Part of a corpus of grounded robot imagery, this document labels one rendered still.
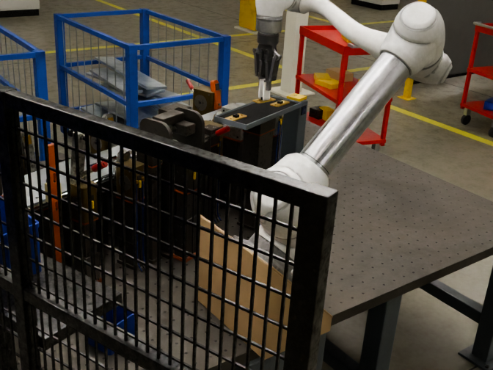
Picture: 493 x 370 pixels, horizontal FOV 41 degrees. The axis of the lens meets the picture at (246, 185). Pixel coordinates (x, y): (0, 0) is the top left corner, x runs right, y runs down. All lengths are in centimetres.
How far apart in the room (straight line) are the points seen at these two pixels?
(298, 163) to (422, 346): 169
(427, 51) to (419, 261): 87
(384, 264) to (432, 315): 112
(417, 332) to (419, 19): 185
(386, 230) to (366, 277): 38
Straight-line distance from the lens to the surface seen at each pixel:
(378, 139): 516
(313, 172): 175
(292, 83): 679
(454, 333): 339
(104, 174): 223
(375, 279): 231
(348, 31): 217
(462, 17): 754
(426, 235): 267
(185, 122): 224
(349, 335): 322
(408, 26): 186
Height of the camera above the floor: 188
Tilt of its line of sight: 24 degrees down
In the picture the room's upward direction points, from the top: 4 degrees clockwise
